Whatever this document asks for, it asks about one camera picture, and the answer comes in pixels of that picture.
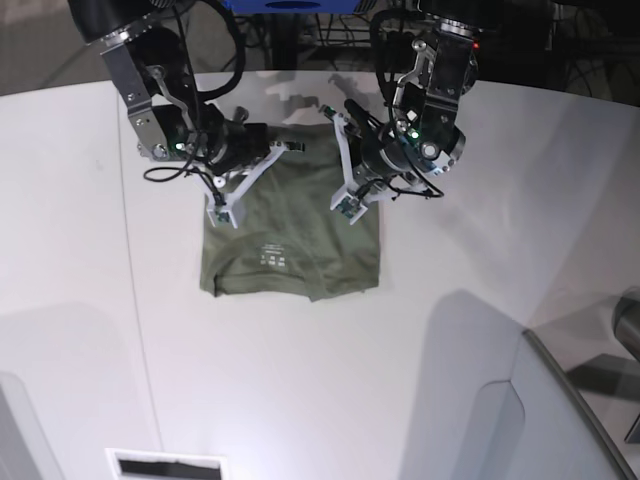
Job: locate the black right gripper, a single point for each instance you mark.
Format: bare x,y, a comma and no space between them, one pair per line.
235,144

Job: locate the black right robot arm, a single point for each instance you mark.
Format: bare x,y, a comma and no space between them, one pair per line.
177,125

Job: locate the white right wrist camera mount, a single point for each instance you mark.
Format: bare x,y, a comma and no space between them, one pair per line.
224,192

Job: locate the blue box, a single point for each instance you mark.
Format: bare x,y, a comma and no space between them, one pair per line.
247,7

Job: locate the green t-shirt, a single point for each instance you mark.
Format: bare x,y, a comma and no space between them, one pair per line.
290,240

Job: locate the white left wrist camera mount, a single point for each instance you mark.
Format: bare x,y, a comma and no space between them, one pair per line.
353,206

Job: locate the grey metal stand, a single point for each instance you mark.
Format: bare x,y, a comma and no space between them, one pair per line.
605,374

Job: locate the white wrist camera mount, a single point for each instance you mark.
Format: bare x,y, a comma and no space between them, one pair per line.
224,192
353,206

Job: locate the white power strip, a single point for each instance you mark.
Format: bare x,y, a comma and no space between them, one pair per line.
334,36

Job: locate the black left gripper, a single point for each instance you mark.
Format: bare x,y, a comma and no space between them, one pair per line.
373,159

